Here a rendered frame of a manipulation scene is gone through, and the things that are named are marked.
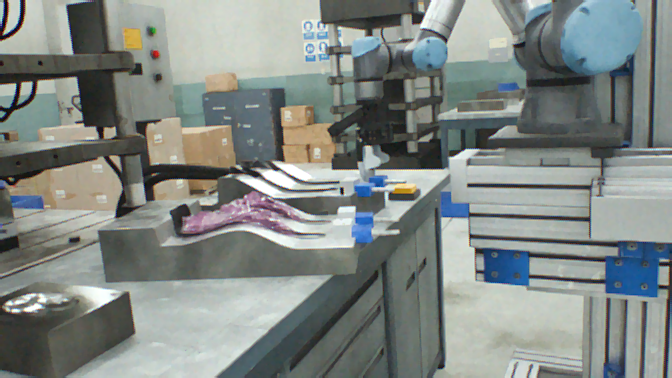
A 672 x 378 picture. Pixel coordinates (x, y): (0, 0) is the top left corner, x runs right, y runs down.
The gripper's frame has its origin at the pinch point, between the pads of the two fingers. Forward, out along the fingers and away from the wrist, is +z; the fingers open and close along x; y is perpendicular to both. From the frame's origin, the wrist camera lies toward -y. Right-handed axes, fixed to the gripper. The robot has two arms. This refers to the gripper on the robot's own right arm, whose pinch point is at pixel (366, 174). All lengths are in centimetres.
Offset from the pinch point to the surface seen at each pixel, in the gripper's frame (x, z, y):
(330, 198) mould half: -17.7, 2.6, -3.1
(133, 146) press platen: -9, -10, -70
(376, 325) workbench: -7.5, 39.5, 2.9
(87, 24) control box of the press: 2, -49, -92
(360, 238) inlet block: -39.4, 5.7, 12.5
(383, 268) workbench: 0.2, 26.1, 3.1
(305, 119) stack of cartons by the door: 598, 25, -311
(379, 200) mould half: 3.2, 7.7, 2.1
